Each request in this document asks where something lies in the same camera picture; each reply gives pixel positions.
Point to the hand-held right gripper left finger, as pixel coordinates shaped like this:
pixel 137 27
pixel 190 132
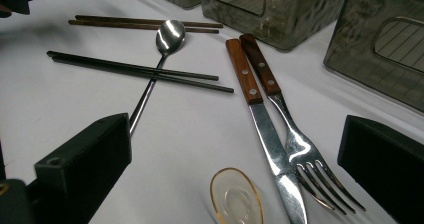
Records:
pixel 83 170

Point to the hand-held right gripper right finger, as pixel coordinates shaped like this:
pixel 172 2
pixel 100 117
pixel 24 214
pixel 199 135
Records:
pixel 383 170

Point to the black chopstick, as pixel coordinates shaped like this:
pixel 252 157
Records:
pixel 186 82
pixel 133 66

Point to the metal spoon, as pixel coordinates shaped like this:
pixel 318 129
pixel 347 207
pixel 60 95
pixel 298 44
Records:
pixel 170 37

